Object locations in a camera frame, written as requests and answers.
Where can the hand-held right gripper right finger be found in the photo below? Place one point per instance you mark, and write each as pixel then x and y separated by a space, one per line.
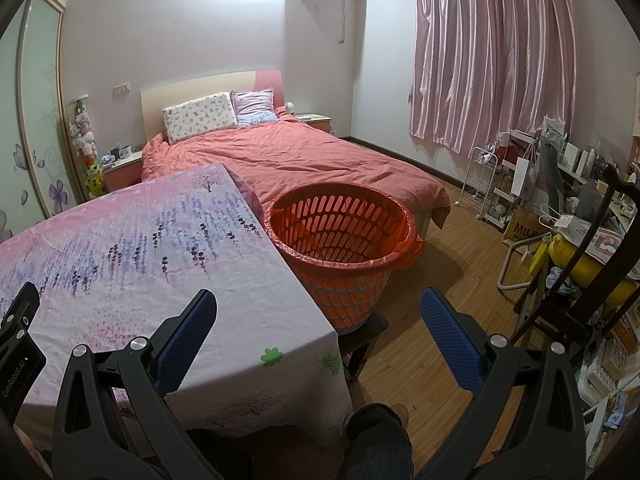
pixel 450 342

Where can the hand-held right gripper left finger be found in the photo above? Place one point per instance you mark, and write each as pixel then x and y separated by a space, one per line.
pixel 186 342

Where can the orange plastic basket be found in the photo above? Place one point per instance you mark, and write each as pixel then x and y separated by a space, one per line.
pixel 340 245

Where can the pink floral printed tablecloth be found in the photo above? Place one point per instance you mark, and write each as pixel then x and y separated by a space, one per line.
pixel 150 285

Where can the dark wooden stool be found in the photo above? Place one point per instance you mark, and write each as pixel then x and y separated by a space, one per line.
pixel 367 332

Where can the person's leg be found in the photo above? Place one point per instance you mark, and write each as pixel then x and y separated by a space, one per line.
pixel 375 440

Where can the brown paper bag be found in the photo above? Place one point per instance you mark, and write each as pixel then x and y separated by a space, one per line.
pixel 525 227

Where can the yellow bag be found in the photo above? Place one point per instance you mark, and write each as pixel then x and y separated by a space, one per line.
pixel 565 260

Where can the white shelf cart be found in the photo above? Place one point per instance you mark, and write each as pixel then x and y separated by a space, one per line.
pixel 502 200

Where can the dark wooden chair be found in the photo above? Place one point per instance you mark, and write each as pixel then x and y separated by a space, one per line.
pixel 595 270

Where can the pink nightstand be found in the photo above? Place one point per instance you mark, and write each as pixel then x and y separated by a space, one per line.
pixel 315 123
pixel 122 172

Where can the white paper bag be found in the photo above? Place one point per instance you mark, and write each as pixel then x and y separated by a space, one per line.
pixel 522 175

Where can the white mug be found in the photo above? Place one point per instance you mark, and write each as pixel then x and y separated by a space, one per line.
pixel 126 150

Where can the bed with salmon duvet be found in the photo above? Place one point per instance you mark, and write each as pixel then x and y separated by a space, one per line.
pixel 310 160

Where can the clear tube of plush toys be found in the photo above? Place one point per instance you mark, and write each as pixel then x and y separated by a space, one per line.
pixel 85 145

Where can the white floral pillow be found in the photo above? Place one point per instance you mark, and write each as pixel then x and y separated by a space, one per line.
pixel 200 117

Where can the flower printed sliding wardrobe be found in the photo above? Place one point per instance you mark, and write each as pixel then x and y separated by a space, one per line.
pixel 30 135

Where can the pink striped pillow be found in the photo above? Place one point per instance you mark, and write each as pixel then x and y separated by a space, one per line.
pixel 255 107

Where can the beige pink headboard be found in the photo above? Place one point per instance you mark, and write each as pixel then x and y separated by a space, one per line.
pixel 210 90

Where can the pink striped curtain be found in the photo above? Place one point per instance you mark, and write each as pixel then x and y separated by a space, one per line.
pixel 495 55

